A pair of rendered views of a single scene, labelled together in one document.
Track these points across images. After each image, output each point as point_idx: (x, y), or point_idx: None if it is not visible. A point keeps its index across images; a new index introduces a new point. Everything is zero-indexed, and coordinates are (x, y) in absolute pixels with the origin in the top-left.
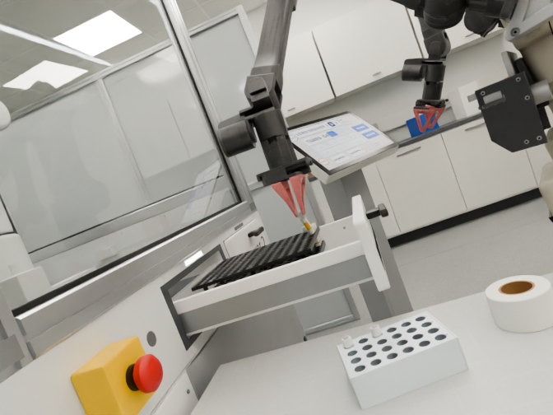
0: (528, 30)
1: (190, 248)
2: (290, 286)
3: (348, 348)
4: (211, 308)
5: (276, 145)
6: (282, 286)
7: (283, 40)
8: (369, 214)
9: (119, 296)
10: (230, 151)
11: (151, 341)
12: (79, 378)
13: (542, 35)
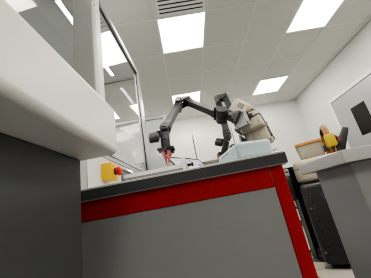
0: (240, 127)
1: (130, 167)
2: (159, 174)
3: None
4: (134, 178)
5: (165, 140)
6: (157, 174)
7: (174, 117)
8: (187, 164)
9: (112, 159)
10: (150, 140)
11: None
12: (103, 164)
13: (249, 132)
